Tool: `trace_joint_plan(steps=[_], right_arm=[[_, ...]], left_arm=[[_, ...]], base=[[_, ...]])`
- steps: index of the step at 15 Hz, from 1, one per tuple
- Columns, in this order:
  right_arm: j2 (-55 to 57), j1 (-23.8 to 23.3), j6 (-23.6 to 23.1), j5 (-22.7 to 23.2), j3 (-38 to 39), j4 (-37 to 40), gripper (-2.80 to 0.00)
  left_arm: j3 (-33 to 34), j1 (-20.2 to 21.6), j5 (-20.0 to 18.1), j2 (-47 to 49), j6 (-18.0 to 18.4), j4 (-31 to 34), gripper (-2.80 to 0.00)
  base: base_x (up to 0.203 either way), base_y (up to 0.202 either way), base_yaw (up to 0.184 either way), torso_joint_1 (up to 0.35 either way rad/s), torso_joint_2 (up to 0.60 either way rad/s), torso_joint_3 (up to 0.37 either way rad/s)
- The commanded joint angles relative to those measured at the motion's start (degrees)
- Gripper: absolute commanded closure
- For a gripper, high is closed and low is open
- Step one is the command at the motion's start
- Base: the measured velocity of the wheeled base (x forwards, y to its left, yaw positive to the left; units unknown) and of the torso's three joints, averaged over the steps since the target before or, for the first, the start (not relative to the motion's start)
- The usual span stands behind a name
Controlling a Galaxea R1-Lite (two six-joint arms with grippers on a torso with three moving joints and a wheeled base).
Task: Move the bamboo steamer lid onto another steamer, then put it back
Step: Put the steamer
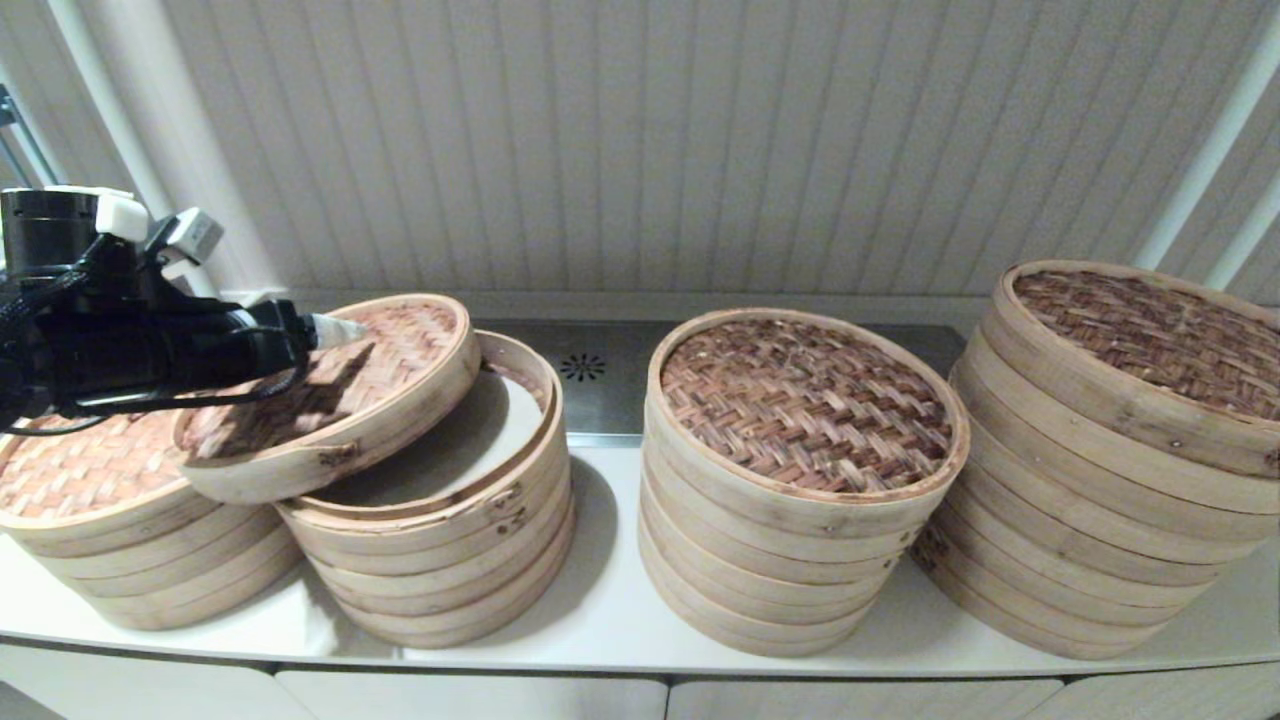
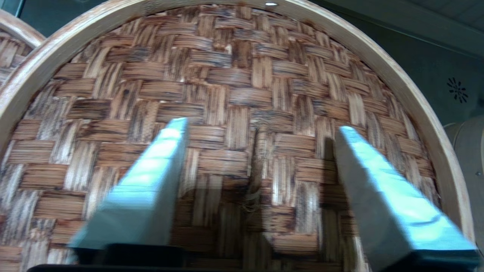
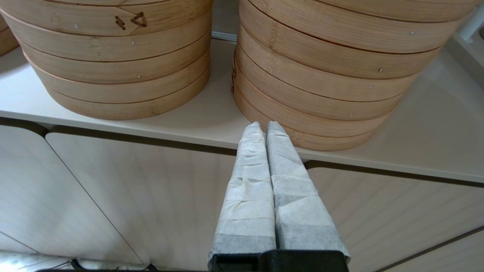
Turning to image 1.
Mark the white round pole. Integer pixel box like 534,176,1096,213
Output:
1203,185,1280,296
45,0,221,301
1128,10,1280,273

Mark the light woven bamboo steamer lid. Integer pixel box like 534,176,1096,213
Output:
173,292,483,504

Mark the white cloth liner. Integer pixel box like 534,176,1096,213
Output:
310,368,546,509

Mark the grey metal rack frame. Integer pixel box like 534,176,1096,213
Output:
0,85,56,191

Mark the far right steamer stack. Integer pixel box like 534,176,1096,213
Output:
980,260,1280,483

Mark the dark woven bamboo steamer lid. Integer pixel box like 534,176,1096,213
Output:
645,308,971,543

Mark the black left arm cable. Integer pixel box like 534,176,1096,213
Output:
0,355,311,436

